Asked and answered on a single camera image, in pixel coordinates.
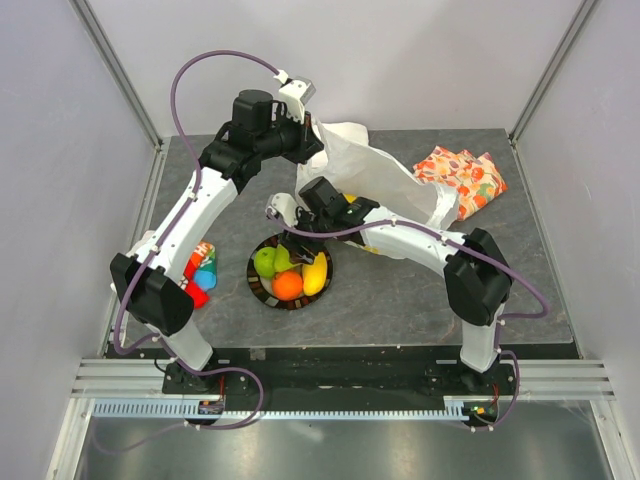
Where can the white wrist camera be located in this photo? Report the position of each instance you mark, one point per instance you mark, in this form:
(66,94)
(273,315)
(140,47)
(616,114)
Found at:
(283,207)
(294,92)

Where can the fake orange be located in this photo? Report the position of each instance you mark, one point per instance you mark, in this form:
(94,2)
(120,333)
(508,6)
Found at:
(287,286)

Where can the colourful cartoon cloth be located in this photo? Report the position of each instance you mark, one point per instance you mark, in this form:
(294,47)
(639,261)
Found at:
(200,274)

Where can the orange floral folded cloth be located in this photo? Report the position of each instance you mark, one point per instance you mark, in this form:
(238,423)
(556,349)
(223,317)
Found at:
(476,179)

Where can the white plastic bag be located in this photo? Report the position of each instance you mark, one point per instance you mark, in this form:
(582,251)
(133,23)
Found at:
(366,171)

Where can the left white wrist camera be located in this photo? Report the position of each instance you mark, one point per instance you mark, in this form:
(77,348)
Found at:
(294,92)

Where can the yellow fake banana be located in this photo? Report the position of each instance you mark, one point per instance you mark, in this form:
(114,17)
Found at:
(351,198)

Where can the yellow fake mango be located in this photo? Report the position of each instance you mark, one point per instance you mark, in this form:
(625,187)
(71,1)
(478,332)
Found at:
(314,275)

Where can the slotted cable duct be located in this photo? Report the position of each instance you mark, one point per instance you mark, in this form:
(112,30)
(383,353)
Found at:
(193,409)

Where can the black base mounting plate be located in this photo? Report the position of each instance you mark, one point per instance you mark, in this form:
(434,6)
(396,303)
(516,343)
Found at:
(424,370)

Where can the white folded towel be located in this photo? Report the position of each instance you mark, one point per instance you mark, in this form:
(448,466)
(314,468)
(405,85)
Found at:
(349,131)

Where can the dark rimmed ceramic plate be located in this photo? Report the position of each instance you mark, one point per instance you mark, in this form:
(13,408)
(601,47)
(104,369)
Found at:
(261,287)

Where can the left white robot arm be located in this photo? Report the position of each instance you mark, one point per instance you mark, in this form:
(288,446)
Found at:
(147,282)

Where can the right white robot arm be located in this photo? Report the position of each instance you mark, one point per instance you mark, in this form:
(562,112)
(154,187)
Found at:
(476,288)

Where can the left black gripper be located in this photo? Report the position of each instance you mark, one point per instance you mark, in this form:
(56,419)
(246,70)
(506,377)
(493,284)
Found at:
(308,142)

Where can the green fake pear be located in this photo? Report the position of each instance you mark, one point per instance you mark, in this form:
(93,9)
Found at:
(281,262)

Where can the right aluminium frame post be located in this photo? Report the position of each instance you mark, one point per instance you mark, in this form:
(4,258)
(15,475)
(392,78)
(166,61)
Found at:
(567,42)

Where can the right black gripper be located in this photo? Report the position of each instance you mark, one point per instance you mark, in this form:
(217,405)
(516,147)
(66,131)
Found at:
(293,241)

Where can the left aluminium frame post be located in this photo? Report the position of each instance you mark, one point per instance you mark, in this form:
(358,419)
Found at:
(107,52)

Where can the aluminium frame post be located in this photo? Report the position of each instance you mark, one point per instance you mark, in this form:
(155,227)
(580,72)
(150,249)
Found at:
(567,42)
(107,52)

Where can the green fake apple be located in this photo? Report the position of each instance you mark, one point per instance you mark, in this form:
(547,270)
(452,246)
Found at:
(264,261)

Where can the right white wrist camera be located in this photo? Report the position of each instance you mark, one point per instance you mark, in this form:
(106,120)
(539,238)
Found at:
(283,207)

